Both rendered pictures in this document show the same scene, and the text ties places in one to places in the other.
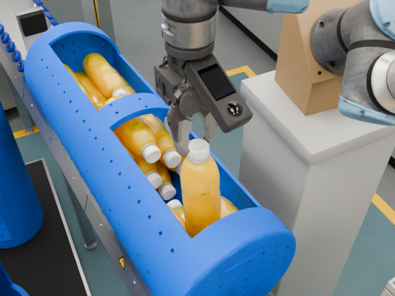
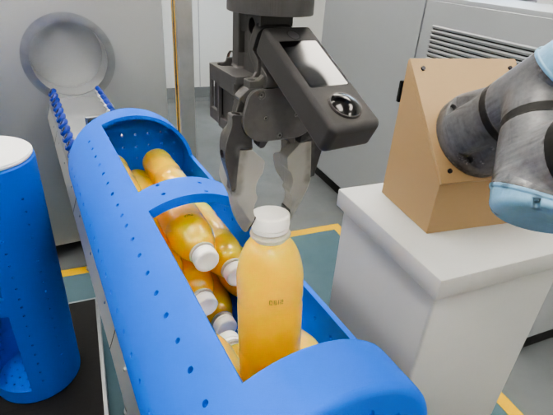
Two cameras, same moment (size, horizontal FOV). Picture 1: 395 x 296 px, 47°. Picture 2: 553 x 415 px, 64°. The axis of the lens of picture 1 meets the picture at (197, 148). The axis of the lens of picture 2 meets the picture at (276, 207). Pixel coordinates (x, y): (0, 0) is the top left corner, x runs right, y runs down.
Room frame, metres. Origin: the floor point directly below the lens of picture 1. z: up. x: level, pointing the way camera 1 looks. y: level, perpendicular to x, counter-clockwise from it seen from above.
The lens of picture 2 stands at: (0.17, -0.02, 1.56)
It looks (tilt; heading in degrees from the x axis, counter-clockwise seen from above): 29 degrees down; 2
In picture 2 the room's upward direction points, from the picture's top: 4 degrees clockwise
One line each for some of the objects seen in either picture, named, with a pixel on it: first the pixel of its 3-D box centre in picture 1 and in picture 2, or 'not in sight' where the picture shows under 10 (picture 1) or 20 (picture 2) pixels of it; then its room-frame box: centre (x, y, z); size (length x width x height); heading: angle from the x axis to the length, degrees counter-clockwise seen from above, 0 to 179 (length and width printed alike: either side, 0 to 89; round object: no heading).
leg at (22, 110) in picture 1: (15, 90); not in sight; (2.08, 1.04, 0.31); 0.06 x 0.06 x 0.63; 32
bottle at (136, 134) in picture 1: (131, 128); (183, 225); (0.80, 0.16, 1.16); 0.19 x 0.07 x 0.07; 32
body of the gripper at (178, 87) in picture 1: (187, 71); (263, 68); (0.57, 0.02, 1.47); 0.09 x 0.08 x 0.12; 32
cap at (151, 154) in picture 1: (151, 153); (205, 257); (0.71, 0.10, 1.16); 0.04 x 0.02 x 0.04; 122
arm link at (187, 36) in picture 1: (187, 26); not in sight; (0.56, 0.01, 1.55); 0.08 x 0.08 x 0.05
